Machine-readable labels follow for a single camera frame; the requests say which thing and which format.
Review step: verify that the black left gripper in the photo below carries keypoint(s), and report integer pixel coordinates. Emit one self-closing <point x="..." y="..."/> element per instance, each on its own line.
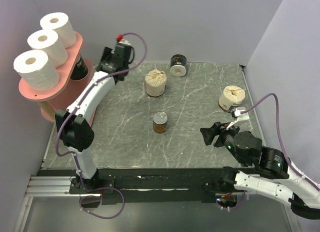
<point x="107" y="54"/>

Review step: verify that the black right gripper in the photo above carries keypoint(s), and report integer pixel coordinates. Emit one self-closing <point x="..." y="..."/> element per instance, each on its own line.
<point x="207" y="132"/>

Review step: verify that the black roll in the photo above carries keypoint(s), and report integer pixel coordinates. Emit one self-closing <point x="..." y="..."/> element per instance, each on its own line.
<point x="80" y="69"/>
<point x="178" y="65"/>

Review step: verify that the white toilet roll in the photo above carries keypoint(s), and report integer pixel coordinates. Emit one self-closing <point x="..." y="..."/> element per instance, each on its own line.
<point x="48" y="41"/>
<point x="37" y="70"/>
<point x="60" y="23"/>

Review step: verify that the white toilet roll front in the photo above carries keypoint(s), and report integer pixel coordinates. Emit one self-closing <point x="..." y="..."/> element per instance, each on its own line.
<point x="48" y="41"/>

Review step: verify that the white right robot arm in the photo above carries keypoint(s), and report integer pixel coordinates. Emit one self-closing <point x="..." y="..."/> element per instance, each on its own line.
<point x="270" y="175"/>

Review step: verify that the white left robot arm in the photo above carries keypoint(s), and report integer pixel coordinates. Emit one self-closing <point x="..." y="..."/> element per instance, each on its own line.
<point x="73" y="123"/>

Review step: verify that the beige wrapped roll right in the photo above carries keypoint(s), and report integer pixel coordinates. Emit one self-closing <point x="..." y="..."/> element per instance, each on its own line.
<point x="231" y="98"/>

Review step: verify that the beige wrapped roll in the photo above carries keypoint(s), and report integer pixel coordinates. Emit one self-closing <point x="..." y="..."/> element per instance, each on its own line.
<point x="155" y="82"/>
<point x="231" y="98"/>

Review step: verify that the beige wrapped roll centre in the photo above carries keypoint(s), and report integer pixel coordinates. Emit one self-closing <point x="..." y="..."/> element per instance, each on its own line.
<point x="155" y="82"/>

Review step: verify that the tin can orange label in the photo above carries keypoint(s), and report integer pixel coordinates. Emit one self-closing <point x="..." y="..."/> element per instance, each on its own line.
<point x="160" y="120"/>

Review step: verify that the black wrapped roll lying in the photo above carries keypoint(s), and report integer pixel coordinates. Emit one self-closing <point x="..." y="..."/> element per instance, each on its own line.
<point x="178" y="65"/>

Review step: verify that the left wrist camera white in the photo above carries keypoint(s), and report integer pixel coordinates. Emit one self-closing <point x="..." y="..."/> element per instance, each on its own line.
<point x="120" y="39"/>

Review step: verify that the aluminium frame rail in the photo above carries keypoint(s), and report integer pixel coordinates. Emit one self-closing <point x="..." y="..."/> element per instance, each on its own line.
<point x="40" y="187"/>

